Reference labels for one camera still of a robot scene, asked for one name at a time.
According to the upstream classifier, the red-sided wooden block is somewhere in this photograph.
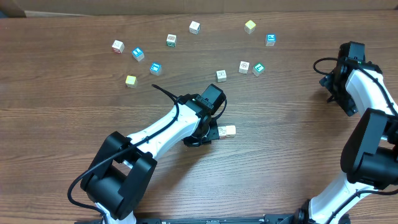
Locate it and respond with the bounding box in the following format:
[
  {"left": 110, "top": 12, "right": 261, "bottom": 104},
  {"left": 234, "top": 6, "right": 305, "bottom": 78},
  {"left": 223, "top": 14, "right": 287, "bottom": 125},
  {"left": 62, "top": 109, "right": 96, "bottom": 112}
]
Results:
[{"left": 218, "top": 126, "right": 227, "bottom": 139}]

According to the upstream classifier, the yellow-top wooden block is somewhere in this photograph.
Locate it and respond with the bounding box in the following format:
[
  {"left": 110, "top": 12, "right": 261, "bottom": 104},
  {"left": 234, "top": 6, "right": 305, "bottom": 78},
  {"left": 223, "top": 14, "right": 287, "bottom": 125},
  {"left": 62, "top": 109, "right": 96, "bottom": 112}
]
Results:
[
  {"left": 244, "top": 20, "right": 256, "bottom": 34},
  {"left": 125, "top": 75, "right": 137, "bottom": 88},
  {"left": 225, "top": 125, "right": 236, "bottom": 138}
]

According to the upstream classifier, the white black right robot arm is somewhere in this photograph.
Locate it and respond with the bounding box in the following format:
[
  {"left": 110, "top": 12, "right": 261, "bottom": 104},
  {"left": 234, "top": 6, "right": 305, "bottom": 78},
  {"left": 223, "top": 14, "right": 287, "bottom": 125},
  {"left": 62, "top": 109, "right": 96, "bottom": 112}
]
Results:
[{"left": 289, "top": 41, "right": 397, "bottom": 223}]

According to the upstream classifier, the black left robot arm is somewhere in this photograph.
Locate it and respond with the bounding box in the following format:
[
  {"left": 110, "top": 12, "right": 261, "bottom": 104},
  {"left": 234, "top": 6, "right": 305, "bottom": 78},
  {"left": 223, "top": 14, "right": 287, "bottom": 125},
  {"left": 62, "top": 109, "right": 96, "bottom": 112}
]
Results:
[{"left": 77, "top": 84, "right": 227, "bottom": 223}]

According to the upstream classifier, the green R wooden block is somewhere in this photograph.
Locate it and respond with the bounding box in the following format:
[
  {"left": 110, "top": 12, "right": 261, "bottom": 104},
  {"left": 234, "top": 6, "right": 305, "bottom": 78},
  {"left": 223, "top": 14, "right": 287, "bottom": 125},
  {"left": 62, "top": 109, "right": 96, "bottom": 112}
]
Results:
[{"left": 216, "top": 70, "right": 227, "bottom": 83}]

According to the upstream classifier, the blue-sided plain-top wooden block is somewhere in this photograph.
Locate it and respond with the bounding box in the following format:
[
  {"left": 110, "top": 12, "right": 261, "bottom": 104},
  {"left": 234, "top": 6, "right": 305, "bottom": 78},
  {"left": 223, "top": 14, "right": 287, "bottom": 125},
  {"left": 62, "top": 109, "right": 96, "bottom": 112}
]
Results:
[{"left": 238, "top": 61, "right": 249, "bottom": 74}]

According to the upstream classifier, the blue-top wooden block right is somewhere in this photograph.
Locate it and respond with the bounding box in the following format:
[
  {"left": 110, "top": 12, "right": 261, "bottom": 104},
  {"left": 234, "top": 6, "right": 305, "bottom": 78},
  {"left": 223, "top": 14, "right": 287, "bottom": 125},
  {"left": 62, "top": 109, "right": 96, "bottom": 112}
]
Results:
[{"left": 265, "top": 34, "right": 276, "bottom": 47}]

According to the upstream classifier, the blue-top wooden block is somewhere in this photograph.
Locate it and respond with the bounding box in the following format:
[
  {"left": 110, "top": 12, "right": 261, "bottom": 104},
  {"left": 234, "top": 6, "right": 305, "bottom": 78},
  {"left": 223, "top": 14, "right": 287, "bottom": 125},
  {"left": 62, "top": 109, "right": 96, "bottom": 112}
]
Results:
[
  {"left": 265, "top": 34, "right": 276, "bottom": 47},
  {"left": 132, "top": 47, "right": 145, "bottom": 62},
  {"left": 150, "top": 62, "right": 162, "bottom": 76}
]

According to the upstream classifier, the green-top wooden block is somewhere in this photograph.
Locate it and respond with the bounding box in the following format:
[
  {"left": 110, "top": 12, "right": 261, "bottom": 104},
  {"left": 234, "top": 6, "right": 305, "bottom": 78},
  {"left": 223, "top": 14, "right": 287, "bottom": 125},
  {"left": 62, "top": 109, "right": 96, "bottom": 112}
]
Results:
[{"left": 252, "top": 62, "right": 266, "bottom": 77}]

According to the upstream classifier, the blue-top wooden block lower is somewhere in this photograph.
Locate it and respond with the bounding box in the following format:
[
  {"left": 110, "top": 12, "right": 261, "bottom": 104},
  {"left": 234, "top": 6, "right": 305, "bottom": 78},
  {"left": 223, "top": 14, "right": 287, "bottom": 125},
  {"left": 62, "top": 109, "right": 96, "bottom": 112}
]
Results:
[{"left": 150, "top": 62, "right": 162, "bottom": 76}]

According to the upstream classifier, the green B wooden block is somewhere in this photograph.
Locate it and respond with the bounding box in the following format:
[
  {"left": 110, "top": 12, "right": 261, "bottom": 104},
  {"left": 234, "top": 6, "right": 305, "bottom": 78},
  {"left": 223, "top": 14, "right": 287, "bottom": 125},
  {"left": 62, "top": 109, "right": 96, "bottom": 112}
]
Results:
[{"left": 166, "top": 34, "right": 177, "bottom": 47}]

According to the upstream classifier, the blue-top wooden block upper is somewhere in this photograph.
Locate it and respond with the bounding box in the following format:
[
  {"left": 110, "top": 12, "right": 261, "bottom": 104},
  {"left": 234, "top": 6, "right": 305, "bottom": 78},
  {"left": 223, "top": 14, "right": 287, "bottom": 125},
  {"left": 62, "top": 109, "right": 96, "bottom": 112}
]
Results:
[{"left": 132, "top": 47, "right": 145, "bottom": 62}]

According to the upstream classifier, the plain-top wooden block far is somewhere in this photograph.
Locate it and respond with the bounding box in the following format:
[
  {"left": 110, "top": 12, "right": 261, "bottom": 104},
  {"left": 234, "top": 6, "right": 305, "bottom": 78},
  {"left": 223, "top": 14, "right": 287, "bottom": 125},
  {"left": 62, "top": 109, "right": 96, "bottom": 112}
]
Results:
[{"left": 189, "top": 21, "right": 200, "bottom": 35}]

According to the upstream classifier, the red U wooden block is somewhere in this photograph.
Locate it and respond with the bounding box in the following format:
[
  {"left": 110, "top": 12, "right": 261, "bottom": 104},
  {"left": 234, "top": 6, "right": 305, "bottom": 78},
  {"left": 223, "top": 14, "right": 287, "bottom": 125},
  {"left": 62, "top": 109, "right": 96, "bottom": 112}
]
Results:
[{"left": 112, "top": 40, "right": 124, "bottom": 54}]

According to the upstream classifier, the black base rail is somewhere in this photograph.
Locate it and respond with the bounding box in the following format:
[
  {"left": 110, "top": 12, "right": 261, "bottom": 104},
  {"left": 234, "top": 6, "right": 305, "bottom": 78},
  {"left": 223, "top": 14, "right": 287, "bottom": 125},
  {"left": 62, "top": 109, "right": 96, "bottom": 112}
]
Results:
[{"left": 74, "top": 212, "right": 351, "bottom": 224}]

